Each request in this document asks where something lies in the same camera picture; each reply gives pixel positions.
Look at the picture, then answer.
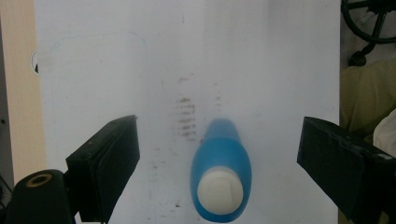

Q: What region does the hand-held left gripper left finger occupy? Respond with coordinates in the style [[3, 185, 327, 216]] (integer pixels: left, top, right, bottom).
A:
[[65, 114, 141, 224]]

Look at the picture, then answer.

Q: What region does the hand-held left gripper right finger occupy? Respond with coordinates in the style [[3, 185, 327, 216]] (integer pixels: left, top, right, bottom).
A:
[[296, 116, 396, 224]]

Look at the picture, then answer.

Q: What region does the blue bottle with white cap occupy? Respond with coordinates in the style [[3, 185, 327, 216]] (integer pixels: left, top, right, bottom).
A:
[[190, 118, 252, 224]]

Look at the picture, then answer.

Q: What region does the white cloth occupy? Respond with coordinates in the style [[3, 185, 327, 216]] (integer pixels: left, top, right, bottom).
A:
[[373, 108, 396, 158]]

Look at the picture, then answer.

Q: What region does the olive green cloth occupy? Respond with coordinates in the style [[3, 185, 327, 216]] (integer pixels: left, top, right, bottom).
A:
[[338, 59, 396, 224]]

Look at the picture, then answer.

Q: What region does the beige wooden board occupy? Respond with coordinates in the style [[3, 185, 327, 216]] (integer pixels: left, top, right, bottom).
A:
[[0, 0, 49, 185]]

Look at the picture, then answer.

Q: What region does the black office chair base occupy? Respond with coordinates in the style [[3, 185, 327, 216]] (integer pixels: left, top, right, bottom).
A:
[[340, 0, 396, 67]]

